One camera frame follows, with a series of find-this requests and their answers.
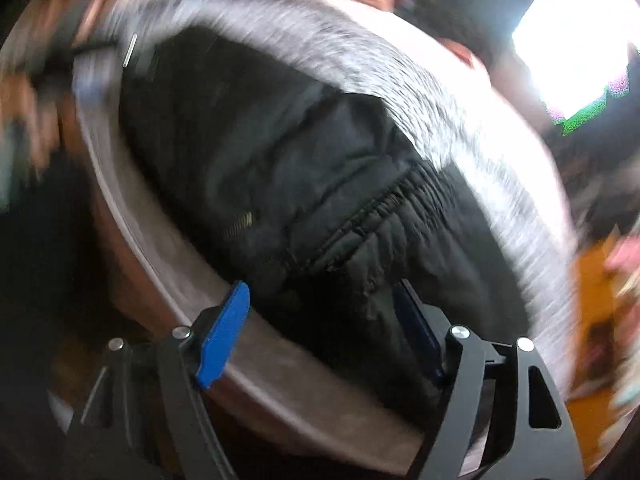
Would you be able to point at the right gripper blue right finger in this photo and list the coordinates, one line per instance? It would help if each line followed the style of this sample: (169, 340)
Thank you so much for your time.
(422, 341)

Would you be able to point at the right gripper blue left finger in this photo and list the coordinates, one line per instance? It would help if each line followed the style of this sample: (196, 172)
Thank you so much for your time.
(221, 334)

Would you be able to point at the black quilted pants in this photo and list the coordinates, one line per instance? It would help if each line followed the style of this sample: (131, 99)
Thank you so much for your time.
(315, 199)

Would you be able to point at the orange wooden cabinet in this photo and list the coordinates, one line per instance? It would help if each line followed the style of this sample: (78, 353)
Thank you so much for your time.
(592, 386)

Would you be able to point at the grey quilted bedspread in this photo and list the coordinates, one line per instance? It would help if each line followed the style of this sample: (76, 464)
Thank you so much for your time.
(450, 113)

